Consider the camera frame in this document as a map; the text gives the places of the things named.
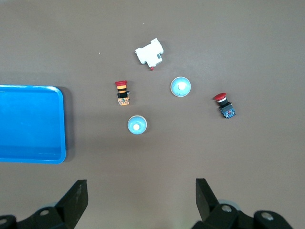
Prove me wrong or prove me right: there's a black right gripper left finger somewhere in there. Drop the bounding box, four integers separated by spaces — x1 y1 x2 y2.
0 179 89 229

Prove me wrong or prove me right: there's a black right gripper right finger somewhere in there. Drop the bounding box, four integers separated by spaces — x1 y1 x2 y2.
192 178 294 229

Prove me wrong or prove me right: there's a blue dome call bell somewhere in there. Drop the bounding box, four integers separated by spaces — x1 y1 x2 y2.
127 115 148 135
170 76 192 97

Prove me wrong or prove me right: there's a blue plastic tray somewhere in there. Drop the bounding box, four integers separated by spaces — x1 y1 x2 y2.
0 85 67 165

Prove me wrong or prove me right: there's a red mushroom push button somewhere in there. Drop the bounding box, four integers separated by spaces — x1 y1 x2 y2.
213 92 237 120

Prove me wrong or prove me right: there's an orange striped emergency stop button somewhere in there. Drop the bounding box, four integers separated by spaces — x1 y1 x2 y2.
114 80 132 107

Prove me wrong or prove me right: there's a white circuit breaker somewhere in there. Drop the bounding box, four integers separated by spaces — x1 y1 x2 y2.
134 37 165 71

